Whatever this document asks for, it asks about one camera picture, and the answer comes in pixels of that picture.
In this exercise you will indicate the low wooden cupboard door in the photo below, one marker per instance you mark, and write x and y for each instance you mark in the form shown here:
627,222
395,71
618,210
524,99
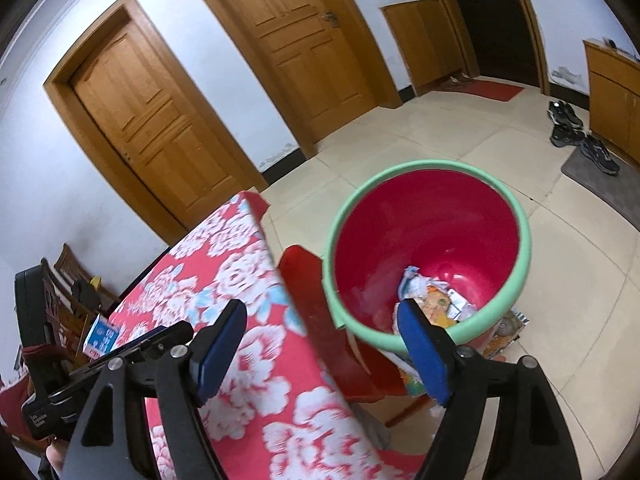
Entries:
426,40

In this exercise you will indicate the left hand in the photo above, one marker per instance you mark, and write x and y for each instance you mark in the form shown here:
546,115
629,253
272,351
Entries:
56,455

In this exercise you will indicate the red floral tablecloth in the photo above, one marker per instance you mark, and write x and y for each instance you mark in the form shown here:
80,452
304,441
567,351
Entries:
278,413

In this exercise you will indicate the black shoe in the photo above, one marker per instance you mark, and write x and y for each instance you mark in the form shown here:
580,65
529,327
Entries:
562,114
563,135
594,149

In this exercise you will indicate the blue white milk carton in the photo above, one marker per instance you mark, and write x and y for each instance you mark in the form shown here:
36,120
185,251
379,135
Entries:
100,339

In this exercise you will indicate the orange wrapper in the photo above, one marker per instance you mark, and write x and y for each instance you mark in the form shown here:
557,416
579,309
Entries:
435,308

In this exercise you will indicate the red doormat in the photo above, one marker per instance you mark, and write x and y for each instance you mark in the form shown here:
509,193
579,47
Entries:
486,89

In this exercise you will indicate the red bin with green rim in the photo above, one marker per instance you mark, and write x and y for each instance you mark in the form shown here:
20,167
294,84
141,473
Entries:
451,221

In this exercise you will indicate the grey floor mat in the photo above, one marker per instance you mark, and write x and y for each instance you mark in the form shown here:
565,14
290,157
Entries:
621,192

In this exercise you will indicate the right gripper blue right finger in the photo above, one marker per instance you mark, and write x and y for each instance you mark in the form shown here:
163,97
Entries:
531,439

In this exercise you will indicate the wooden sideboard cabinet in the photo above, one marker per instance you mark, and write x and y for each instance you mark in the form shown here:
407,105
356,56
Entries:
614,95

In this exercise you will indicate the right wooden door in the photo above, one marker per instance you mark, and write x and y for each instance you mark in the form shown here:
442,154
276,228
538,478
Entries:
317,60

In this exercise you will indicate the white crumpled plastic bag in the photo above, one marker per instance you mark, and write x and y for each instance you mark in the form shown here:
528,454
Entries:
416,286

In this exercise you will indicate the left wooden door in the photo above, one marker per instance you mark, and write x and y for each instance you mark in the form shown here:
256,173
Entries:
146,127

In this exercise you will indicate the red plastic stool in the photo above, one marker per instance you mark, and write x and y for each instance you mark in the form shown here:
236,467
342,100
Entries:
362,374

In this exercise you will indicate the dark entrance door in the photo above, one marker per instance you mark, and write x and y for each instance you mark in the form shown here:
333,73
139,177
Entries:
500,39

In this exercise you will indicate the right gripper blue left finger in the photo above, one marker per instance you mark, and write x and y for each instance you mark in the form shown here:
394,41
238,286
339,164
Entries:
112,438

